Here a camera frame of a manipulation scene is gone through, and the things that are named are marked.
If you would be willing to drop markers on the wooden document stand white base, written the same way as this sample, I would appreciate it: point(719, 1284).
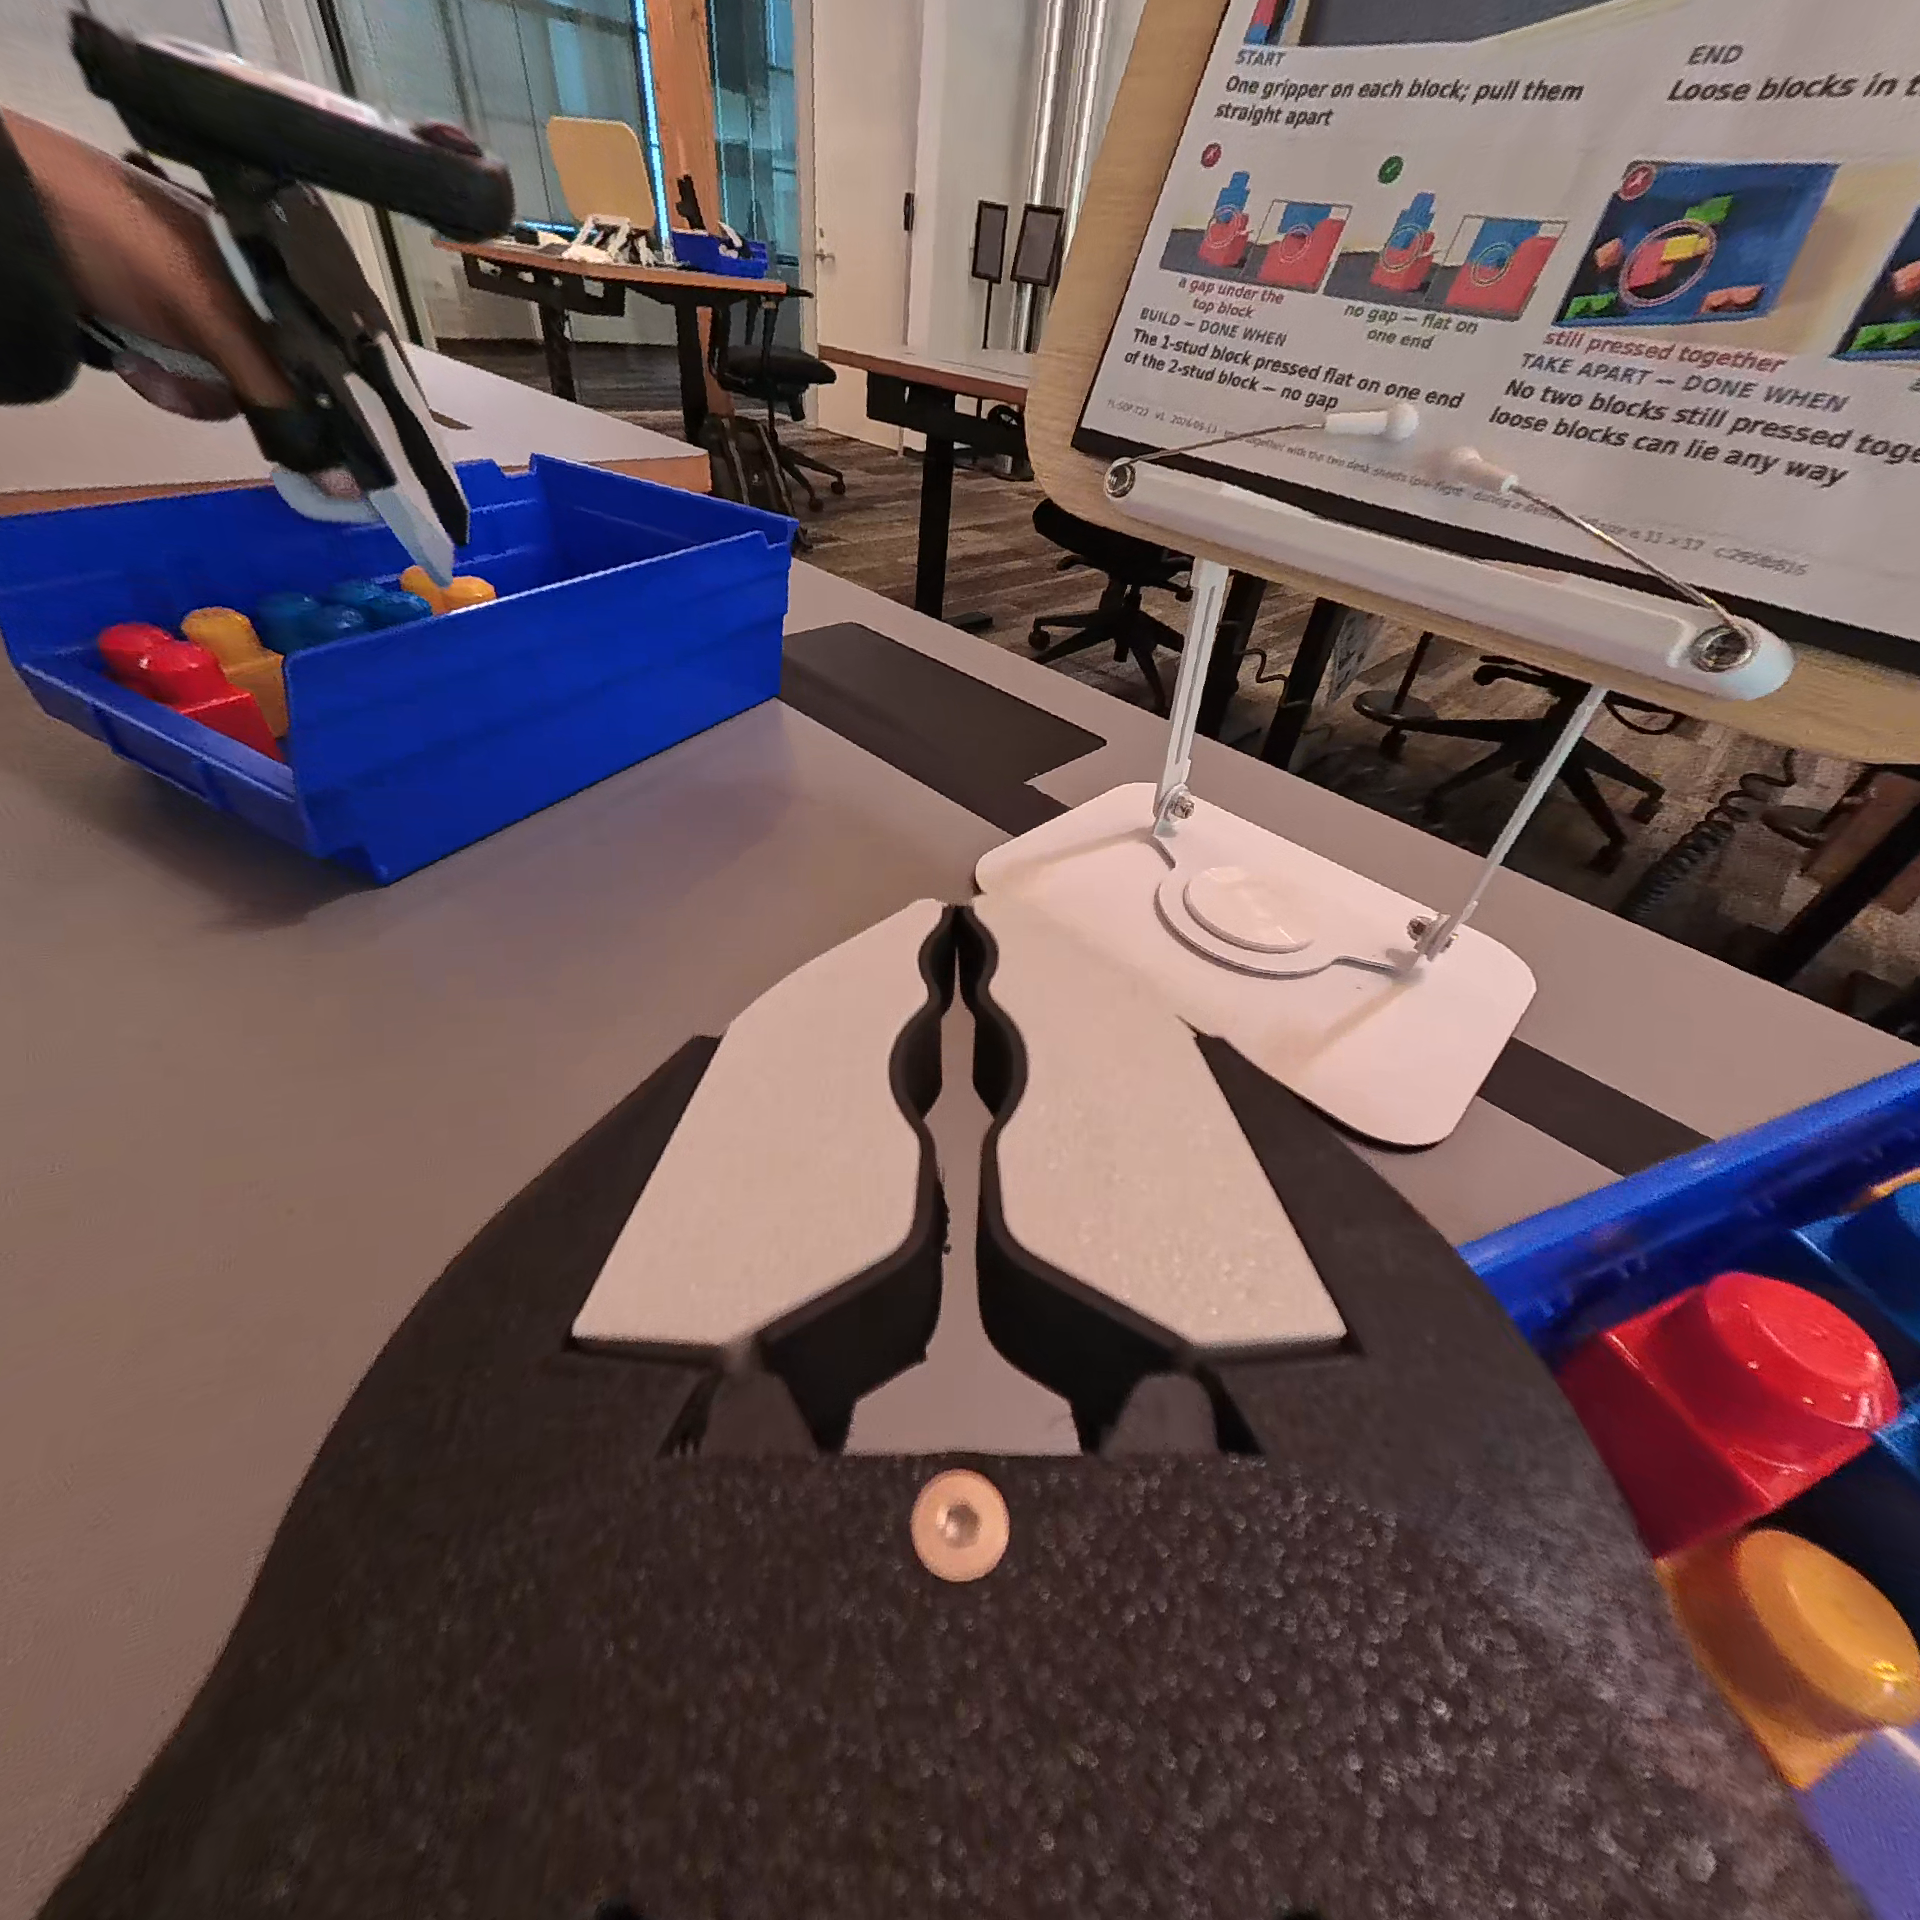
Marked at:
point(600, 172)
point(1350, 1036)

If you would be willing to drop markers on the wooden top office desk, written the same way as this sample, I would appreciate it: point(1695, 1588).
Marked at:
point(930, 359)
point(630, 268)

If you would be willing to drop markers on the framed sign on stand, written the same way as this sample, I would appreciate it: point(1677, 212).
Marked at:
point(991, 240)
point(1038, 243)

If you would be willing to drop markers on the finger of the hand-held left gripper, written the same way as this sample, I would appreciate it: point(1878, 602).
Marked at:
point(433, 450)
point(404, 481)

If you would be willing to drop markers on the white door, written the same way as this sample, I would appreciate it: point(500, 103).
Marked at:
point(862, 164)

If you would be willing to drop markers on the blue plastic bin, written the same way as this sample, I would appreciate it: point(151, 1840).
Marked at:
point(721, 251)
point(1622, 1201)
point(569, 704)

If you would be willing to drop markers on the red one-stud mega block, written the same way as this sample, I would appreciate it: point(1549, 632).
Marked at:
point(1725, 1395)

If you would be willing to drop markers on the person's left forearm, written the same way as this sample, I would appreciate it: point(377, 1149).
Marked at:
point(31, 253)

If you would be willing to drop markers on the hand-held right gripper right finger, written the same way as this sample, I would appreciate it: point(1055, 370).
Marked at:
point(1154, 1185)

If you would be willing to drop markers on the black office chair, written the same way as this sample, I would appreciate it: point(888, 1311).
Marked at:
point(1118, 569)
point(1517, 735)
point(774, 368)

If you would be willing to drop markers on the black backpack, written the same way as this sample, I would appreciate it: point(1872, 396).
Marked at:
point(750, 473)

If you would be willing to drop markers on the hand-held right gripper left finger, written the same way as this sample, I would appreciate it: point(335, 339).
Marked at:
point(765, 1185)

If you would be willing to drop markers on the person's left hand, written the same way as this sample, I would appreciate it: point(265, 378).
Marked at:
point(165, 284)

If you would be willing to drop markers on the printed instruction sheet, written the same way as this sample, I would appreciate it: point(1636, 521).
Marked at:
point(1500, 299)

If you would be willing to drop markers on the pile of blue mega blocks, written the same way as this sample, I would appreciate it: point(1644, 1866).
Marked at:
point(340, 613)

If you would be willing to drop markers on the grey top table wooden edge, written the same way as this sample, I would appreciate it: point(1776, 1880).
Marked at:
point(569, 428)

